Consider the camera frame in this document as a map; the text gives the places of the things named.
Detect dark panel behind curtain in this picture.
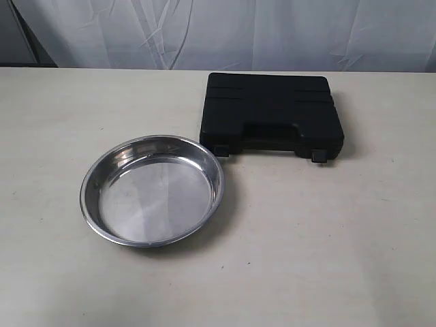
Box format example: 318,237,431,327
1,0,57,67

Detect round stainless steel tray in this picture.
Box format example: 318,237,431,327
79,135,225,248

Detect black plastic tool case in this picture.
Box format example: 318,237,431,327
199,72,345,164

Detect white backdrop curtain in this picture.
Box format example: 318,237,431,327
15,1,435,72

